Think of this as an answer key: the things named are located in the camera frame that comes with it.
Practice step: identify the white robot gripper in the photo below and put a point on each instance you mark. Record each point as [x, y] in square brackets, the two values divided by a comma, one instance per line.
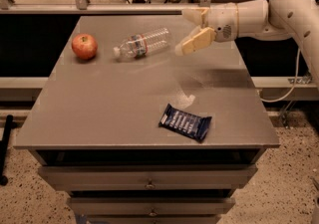
[223, 21]

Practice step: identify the clear plastic water bottle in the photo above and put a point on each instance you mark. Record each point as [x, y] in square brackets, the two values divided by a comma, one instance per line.
[143, 44]

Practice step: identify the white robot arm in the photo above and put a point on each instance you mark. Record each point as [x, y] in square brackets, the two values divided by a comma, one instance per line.
[265, 20]

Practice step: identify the dark blue snack bar wrapper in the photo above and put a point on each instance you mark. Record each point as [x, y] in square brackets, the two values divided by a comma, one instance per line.
[187, 124]

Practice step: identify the red apple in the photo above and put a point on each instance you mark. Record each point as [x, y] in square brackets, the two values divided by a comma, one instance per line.
[84, 46]

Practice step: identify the grey drawer cabinet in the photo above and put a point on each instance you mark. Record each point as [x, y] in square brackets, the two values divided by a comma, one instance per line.
[107, 113]

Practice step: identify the top grey drawer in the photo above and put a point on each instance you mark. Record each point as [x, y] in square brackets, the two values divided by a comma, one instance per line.
[94, 178]

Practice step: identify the grey drawer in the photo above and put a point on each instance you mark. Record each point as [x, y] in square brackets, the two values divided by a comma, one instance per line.
[94, 178]
[152, 207]

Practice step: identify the black pole with wheel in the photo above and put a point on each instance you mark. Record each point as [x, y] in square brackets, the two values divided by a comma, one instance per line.
[3, 147]

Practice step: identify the middle grey drawer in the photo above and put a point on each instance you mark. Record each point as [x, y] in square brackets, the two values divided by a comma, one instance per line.
[152, 207]

